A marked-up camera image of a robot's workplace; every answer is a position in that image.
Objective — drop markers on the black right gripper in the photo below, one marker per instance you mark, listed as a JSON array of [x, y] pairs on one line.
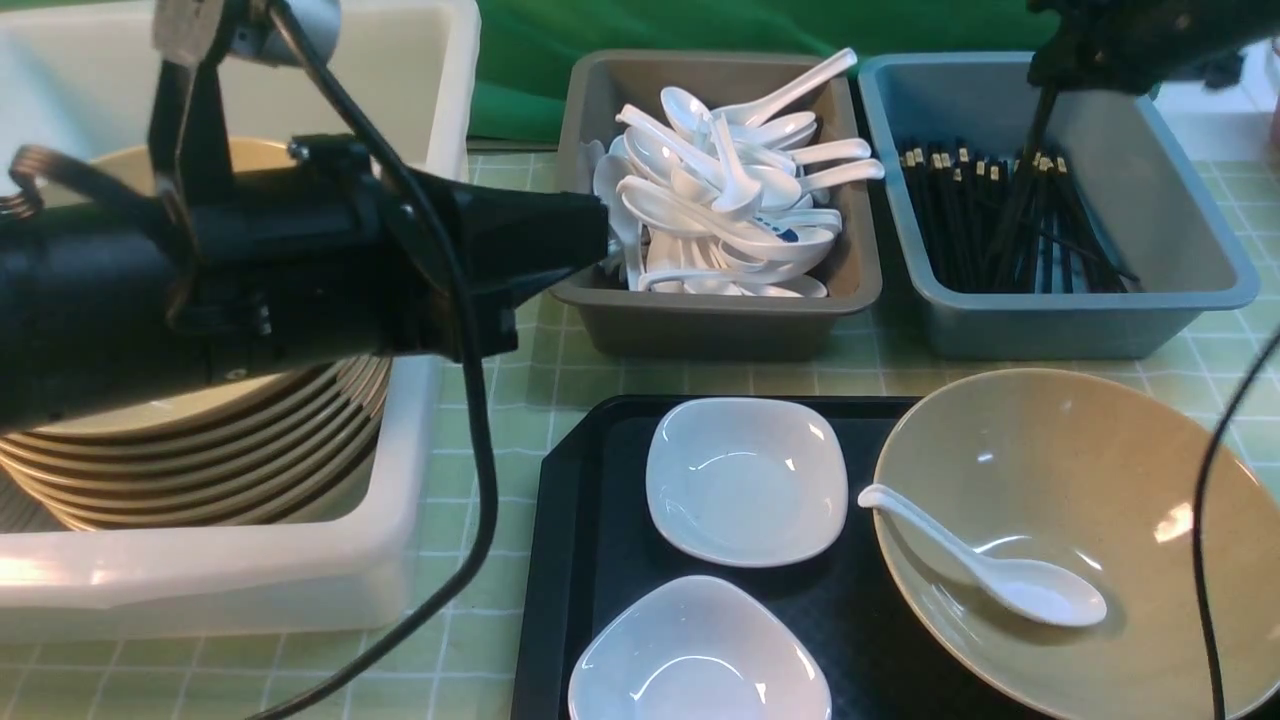
[[1131, 46]]

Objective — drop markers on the tan noodle bowl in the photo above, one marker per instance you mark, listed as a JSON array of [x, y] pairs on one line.
[[1099, 479]]

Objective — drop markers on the white soup spoon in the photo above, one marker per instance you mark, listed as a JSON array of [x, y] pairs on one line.
[[1037, 590]]

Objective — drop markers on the white square dish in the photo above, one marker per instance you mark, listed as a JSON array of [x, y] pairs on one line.
[[698, 648], [747, 482]]

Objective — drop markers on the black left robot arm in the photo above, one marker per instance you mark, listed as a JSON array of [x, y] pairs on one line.
[[111, 302]]

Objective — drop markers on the blue chopstick bin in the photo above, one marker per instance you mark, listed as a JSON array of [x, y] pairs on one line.
[[1145, 198]]

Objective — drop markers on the pile of black chopsticks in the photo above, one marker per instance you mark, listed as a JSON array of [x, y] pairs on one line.
[[992, 224]]

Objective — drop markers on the pile of white spoons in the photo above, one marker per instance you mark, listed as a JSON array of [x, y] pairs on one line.
[[732, 201]]

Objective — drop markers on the grey spoon bin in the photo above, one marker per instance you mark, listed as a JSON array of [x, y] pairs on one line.
[[698, 327]]

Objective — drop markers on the green cloth backdrop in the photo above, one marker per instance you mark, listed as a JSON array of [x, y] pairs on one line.
[[528, 48]]

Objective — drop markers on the black serving tray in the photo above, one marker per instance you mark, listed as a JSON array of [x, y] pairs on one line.
[[596, 551]]

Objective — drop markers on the stack of tan bowls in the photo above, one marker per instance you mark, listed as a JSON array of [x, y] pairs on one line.
[[289, 448]]

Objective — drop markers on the white plastic tub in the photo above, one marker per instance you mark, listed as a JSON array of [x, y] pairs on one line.
[[82, 78]]

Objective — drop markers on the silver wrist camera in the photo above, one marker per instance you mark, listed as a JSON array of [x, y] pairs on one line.
[[191, 33]]

